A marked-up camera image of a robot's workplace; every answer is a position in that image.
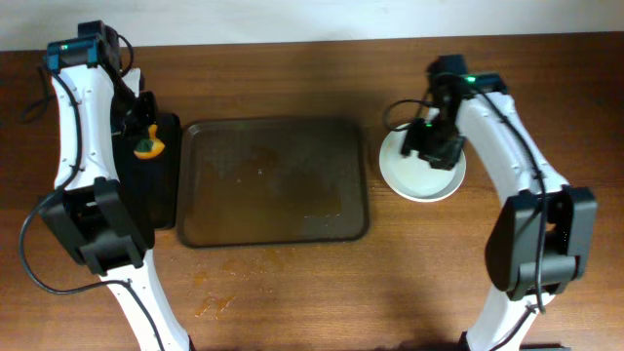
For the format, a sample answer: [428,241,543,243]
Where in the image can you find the pale blue plate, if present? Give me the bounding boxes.
[378,131,466,203]

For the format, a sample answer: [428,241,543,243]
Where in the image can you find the brown plastic tray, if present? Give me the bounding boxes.
[176,118,371,249]

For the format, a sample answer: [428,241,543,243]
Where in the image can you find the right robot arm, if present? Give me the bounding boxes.
[399,55,598,351]

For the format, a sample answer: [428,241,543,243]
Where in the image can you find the yellow green sponge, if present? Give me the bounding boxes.
[134,124,166,160]

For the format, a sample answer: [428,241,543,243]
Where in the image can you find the black plastic tray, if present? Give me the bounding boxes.
[112,112,181,230]

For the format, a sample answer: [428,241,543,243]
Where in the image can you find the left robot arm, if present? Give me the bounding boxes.
[36,20,193,350]

